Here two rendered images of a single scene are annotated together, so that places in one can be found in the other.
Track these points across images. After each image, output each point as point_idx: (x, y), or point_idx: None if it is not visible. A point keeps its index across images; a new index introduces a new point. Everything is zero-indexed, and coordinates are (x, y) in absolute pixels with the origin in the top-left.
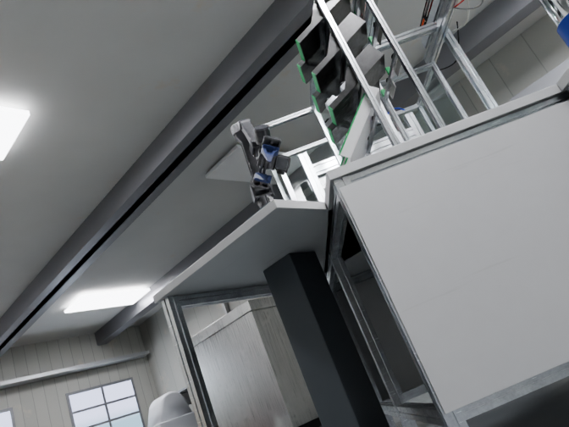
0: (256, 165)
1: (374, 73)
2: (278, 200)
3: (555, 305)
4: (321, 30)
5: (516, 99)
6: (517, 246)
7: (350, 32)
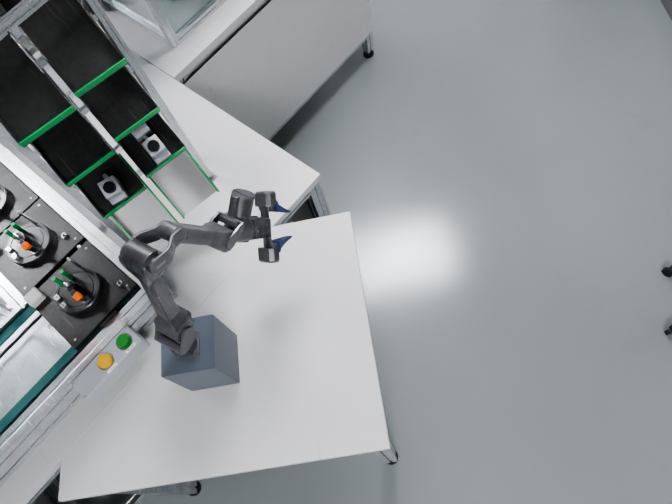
0: (270, 236)
1: None
2: (342, 213)
3: None
4: (75, 36)
5: (196, 93)
6: None
7: None
